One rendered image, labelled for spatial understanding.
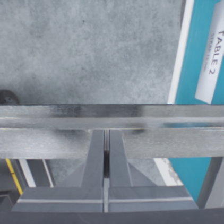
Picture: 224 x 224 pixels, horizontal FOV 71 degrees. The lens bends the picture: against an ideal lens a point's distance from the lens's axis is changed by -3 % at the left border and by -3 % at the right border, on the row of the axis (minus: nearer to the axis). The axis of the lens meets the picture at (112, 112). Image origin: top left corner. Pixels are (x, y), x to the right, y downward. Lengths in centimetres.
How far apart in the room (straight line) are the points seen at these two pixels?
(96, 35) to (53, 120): 78
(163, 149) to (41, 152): 13
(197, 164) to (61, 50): 82
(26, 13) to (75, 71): 38
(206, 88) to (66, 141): 23
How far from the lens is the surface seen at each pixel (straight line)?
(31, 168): 91
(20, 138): 18
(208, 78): 30
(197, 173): 31
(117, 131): 15
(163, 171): 44
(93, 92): 92
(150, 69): 94
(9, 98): 100
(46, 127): 17
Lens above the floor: 91
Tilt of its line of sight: 74 degrees down
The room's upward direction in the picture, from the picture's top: 175 degrees clockwise
